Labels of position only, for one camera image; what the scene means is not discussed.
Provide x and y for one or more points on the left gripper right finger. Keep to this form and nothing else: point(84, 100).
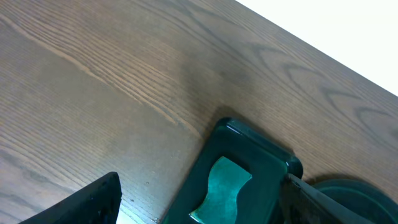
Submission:
point(301, 203)

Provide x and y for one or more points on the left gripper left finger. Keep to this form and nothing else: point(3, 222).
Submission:
point(97, 203)

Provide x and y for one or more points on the green sponge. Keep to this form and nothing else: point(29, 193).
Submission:
point(220, 206)

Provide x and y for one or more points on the black rectangular tray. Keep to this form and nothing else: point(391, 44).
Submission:
point(264, 160)

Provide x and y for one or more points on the black round tray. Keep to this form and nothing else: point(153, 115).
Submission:
point(361, 198)

